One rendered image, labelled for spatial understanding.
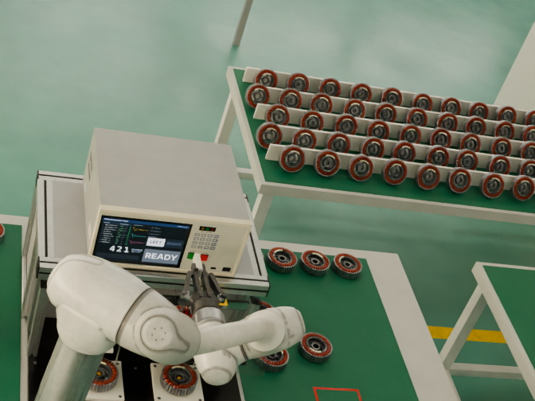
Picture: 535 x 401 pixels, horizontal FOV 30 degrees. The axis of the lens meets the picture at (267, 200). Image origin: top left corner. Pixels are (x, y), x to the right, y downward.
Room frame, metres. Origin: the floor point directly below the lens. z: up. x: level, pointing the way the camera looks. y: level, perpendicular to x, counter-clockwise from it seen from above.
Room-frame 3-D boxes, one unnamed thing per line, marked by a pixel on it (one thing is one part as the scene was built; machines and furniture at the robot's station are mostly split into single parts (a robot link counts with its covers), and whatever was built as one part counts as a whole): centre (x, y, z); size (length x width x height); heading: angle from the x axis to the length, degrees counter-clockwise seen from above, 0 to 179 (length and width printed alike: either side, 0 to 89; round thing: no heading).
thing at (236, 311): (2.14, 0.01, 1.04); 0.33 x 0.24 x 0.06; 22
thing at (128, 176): (2.37, 0.29, 1.22); 0.44 x 0.39 x 0.20; 112
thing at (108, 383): (2.02, 0.29, 0.80); 0.11 x 0.11 x 0.04
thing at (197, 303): (2.00, 0.06, 1.22); 0.09 x 0.08 x 0.07; 23
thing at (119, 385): (2.02, 0.29, 0.78); 0.15 x 0.15 x 0.01; 22
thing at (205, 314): (1.93, 0.03, 1.22); 0.09 x 0.06 x 0.09; 113
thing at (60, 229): (2.36, 0.30, 1.09); 0.68 x 0.44 x 0.05; 112
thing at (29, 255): (2.31, 0.63, 0.91); 0.28 x 0.03 x 0.32; 22
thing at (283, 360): (2.37, -0.18, 0.77); 0.11 x 0.11 x 0.04
